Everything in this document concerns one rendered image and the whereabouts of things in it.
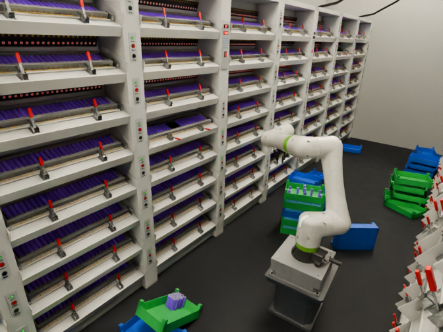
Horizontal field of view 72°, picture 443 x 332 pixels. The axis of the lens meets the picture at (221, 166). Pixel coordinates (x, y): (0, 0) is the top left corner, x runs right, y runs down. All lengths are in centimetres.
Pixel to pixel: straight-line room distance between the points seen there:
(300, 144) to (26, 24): 125
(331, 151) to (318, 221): 37
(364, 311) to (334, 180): 85
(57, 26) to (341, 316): 201
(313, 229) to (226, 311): 73
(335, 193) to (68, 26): 143
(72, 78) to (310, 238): 130
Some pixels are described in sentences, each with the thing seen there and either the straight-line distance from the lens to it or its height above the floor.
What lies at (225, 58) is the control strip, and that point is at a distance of 205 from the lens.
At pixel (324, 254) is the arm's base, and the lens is 172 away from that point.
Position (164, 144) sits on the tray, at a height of 90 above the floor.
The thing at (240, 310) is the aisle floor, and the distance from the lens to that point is 197.
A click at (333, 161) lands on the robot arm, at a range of 170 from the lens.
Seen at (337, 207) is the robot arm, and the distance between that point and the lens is 171.
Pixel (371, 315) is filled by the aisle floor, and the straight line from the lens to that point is 215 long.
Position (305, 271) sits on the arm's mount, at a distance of 167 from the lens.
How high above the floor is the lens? 146
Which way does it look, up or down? 23 degrees down
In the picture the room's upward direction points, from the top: 2 degrees clockwise
